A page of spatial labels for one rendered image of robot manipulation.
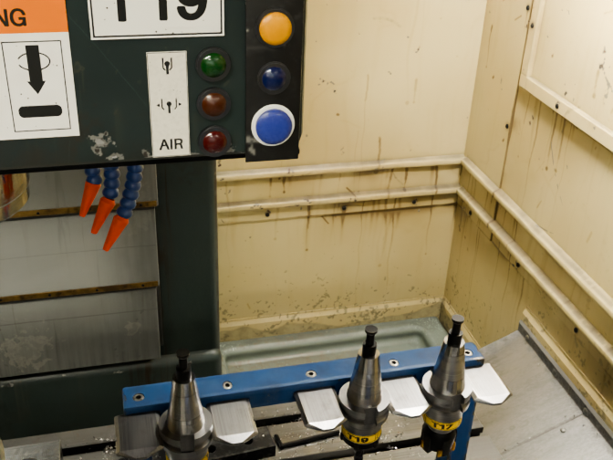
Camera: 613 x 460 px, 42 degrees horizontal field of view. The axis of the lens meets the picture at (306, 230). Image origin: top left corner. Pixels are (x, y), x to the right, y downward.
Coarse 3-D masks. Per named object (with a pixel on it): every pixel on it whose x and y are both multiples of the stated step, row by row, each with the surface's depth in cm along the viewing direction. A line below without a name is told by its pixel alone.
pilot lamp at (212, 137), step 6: (210, 132) 64; (216, 132) 64; (222, 132) 64; (204, 138) 64; (210, 138) 64; (216, 138) 64; (222, 138) 64; (204, 144) 64; (210, 144) 64; (216, 144) 64; (222, 144) 64; (210, 150) 64; (216, 150) 64; (222, 150) 65
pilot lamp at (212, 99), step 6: (210, 96) 62; (216, 96) 62; (222, 96) 62; (204, 102) 62; (210, 102) 62; (216, 102) 62; (222, 102) 63; (204, 108) 62; (210, 108) 62; (216, 108) 63; (222, 108) 63; (210, 114) 63; (216, 114) 63
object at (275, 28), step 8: (272, 16) 60; (280, 16) 60; (264, 24) 60; (272, 24) 60; (280, 24) 60; (288, 24) 61; (264, 32) 60; (272, 32) 61; (280, 32) 61; (288, 32) 61; (264, 40) 61; (272, 40) 61; (280, 40) 61
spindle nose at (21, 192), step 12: (0, 180) 78; (12, 180) 79; (24, 180) 81; (0, 192) 78; (12, 192) 79; (24, 192) 82; (0, 204) 78; (12, 204) 80; (24, 204) 82; (0, 216) 79
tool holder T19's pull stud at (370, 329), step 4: (368, 328) 93; (372, 328) 93; (376, 328) 93; (368, 332) 93; (372, 332) 93; (376, 332) 93; (368, 336) 93; (372, 336) 93; (364, 340) 95; (368, 340) 94; (372, 340) 94; (364, 344) 94; (368, 344) 94; (372, 344) 94; (376, 344) 94; (364, 348) 94; (368, 348) 94; (372, 348) 94; (376, 348) 94; (364, 352) 94; (368, 352) 94; (372, 352) 94; (368, 356) 94; (372, 356) 94
